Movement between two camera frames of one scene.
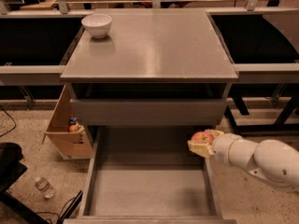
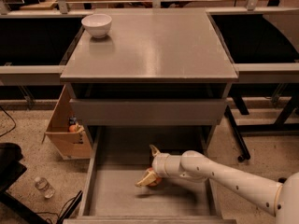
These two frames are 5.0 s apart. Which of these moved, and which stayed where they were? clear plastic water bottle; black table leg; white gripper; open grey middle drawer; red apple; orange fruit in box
Moved: red apple; white gripper
Stayed: open grey middle drawer; black table leg; orange fruit in box; clear plastic water bottle
